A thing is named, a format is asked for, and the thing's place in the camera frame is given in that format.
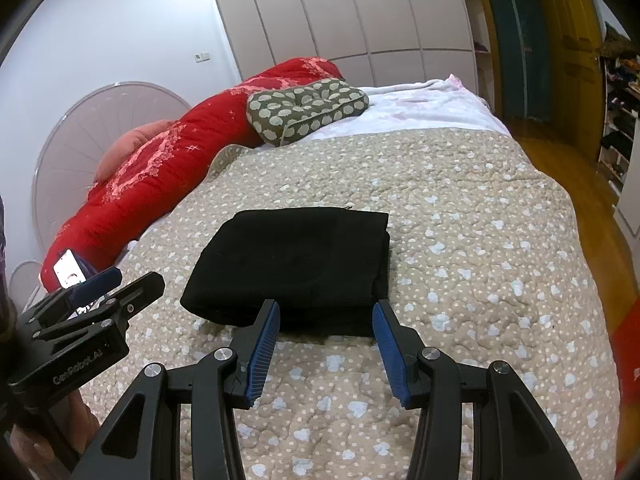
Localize white pink bed sheet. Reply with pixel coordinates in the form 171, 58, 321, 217
295, 74, 512, 142

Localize green patterned cushion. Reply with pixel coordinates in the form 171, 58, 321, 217
246, 79, 371, 147

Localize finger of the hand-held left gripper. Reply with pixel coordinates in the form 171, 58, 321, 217
37, 272, 166, 344
19, 266, 124, 332

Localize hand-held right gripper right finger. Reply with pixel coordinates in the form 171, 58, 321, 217
371, 299, 584, 480

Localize smartphone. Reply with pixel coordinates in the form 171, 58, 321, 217
52, 249, 87, 292

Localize beige spotted quilt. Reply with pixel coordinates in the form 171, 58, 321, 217
80, 127, 626, 480

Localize white wardrobe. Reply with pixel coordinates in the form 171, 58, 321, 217
204, 0, 478, 88

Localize shoe rack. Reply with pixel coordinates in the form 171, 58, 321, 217
597, 22, 640, 193

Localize yellow wooden door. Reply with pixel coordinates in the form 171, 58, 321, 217
537, 0, 607, 133

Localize white cabinet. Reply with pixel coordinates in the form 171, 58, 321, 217
612, 125, 640, 238

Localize open wardrobe shelves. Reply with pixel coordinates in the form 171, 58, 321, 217
457, 0, 497, 101

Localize green door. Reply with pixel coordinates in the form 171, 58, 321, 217
482, 0, 555, 123

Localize round white headboard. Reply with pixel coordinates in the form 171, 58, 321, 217
7, 80, 193, 306

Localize pink pillow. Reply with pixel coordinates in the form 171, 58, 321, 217
94, 119, 176, 182

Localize person's left hand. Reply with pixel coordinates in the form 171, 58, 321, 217
9, 391, 102, 480

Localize red cloth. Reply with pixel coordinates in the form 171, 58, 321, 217
610, 297, 640, 401

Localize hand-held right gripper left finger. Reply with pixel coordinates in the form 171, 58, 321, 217
70, 299, 282, 480

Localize black pants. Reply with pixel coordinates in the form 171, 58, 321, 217
180, 206, 392, 338

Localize red embroidered duvet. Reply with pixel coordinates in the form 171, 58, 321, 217
41, 56, 347, 293

